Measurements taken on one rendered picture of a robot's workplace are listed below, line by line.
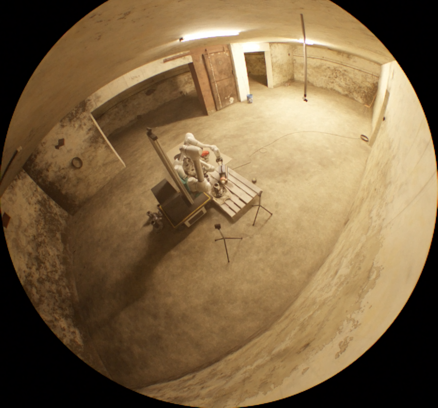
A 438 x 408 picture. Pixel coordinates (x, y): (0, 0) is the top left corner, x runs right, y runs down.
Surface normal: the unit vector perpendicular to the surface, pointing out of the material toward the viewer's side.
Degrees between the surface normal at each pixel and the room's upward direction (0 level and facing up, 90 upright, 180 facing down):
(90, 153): 90
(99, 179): 90
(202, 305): 0
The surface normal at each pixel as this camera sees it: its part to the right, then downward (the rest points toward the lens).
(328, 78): -0.76, 0.59
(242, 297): -0.21, -0.61
